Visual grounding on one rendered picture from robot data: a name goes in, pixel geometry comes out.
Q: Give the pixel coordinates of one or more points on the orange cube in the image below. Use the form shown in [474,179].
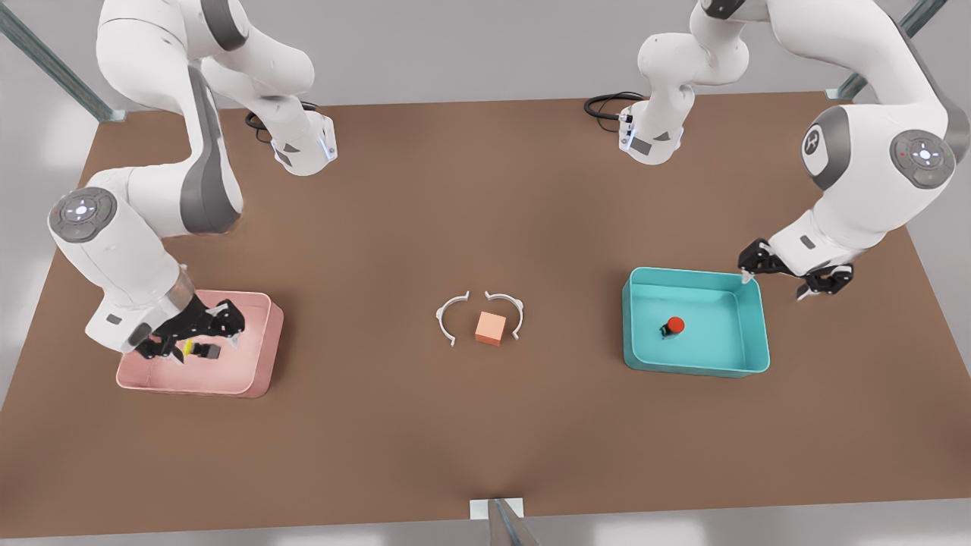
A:
[490,329]

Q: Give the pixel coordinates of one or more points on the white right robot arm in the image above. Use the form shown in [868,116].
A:
[136,250]

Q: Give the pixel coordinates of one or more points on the pink storage box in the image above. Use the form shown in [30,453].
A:
[250,356]

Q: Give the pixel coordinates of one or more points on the blue storage box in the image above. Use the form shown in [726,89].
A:
[713,341]

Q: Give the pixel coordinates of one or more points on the white curved bracket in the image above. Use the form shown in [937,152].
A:
[516,312]
[447,309]

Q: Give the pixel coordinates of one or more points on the red button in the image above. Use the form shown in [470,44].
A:
[674,325]

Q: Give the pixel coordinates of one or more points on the yellow button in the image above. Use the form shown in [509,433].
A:
[203,350]

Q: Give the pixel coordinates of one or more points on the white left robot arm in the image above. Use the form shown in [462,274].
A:
[872,182]

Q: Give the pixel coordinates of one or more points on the silver frame post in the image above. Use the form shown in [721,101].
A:
[53,64]
[504,519]
[880,53]

